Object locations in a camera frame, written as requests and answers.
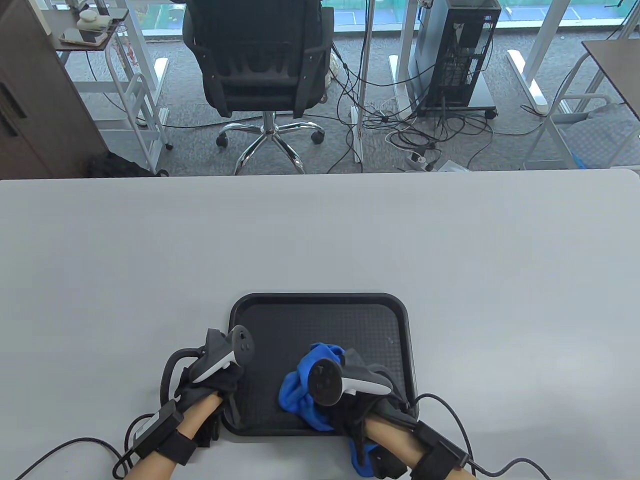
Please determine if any blue rectangular towel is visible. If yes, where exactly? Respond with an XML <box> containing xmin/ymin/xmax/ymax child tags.
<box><xmin>278</xmin><ymin>343</ymin><xmax>382</xmax><ymax>476</ymax></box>

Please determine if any person's left forearm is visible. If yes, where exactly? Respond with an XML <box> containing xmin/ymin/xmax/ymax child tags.
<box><xmin>125</xmin><ymin>392</ymin><xmax>223</xmax><ymax>480</ymax></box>

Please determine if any black bag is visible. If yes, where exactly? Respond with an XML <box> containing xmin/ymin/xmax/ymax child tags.
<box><xmin>89</xmin><ymin>151</ymin><xmax>170</xmax><ymax>178</ymax></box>

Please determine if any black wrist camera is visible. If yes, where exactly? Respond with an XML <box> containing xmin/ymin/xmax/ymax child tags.
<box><xmin>132</xmin><ymin>399</ymin><xmax>197</xmax><ymax>467</ymax></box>
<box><xmin>410</xmin><ymin>420</ymin><xmax>474</xmax><ymax>480</ymax></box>

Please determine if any black office chair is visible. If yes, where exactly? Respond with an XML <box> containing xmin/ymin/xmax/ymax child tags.
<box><xmin>181</xmin><ymin>0</ymin><xmax>335</xmax><ymax>176</ymax></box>

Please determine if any dark brown cabinet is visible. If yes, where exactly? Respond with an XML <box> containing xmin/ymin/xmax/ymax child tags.
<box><xmin>0</xmin><ymin>0</ymin><xmax>109</xmax><ymax>179</ymax></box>

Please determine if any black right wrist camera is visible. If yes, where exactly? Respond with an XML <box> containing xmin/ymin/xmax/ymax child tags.
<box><xmin>410</xmin><ymin>420</ymin><xmax>474</xmax><ymax>480</ymax></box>

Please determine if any tangle of black floor cables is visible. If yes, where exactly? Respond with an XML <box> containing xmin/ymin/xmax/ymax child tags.
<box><xmin>330</xmin><ymin>40</ymin><xmax>501</xmax><ymax>174</ymax></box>

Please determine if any black plastic tray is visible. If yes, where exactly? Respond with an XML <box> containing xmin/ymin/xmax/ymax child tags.
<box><xmin>221</xmin><ymin>292</ymin><xmax>420</xmax><ymax>437</ymax></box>

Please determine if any grey white right hand controller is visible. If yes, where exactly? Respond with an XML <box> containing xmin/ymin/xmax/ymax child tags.
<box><xmin>306</xmin><ymin>348</ymin><xmax>394</xmax><ymax>407</ymax></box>

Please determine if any grey white hand controller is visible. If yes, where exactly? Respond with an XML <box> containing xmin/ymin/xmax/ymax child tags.
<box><xmin>192</xmin><ymin>325</ymin><xmax>255</xmax><ymax>385</ymax></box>
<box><xmin>306</xmin><ymin>348</ymin><xmax>394</xmax><ymax>407</ymax></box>

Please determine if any grey white left hand controller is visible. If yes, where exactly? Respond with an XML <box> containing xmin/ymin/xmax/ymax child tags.
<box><xmin>192</xmin><ymin>325</ymin><xmax>255</xmax><ymax>385</ymax></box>

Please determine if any white small case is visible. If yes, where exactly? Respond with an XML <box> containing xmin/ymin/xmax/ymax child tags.
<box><xmin>76</xmin><ymin>11</ymin><xmax>112</xmax><ymax>31</ymax></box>

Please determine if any dark brown tabletop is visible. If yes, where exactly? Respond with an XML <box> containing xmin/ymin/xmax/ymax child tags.
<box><xmin>582</xmin><ymin>39</ymin><xmax>640</xmax><ymax>121</ymax></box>

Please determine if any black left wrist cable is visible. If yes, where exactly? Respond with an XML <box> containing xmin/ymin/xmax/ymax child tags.
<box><xmin>15</xmin><ymin>346</ymin><xmax>207</xmax><ymax>480</ymax></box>

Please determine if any white rolling cart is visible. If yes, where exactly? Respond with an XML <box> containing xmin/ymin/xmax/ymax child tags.
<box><xmin>55</xmin><ymin>7</ymin><xmax>174</xmax><ymax>174</ymax></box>

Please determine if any person's right hand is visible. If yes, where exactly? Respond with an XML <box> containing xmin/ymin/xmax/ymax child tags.
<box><xmin>330</xmin><ymin>385</ymin><xmax>417</xmax><ymax>446</ymax></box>

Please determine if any person's right forearm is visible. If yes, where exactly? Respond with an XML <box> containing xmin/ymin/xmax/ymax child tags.
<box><xmin>365</xmin><ymin>415</ymin><xmax>481</xmax><ymax>480</ymax></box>

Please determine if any person's left hand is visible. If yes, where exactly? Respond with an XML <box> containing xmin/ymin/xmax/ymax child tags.
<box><xmin>175</xmin><ymin>366</ymin><xmax>246</xmax><ymax>427</ymax></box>

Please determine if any black computer tower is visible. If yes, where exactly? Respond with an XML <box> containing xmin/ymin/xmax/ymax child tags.
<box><xmin>407</xmin><ymin>0</ymin><xmax>502</xmax><ymax>120</ymax></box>

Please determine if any white power strip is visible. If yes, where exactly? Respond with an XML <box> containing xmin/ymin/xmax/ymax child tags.
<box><xmin>406</xmin><ymin>151</ymin><xmax>436</xmax><ymax>172</ymax></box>

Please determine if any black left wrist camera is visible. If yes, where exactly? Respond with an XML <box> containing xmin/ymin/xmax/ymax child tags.
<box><xmin>132</xmin><ymin>399</ymin><xmax>197</xmax><ymax>467</ymax></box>

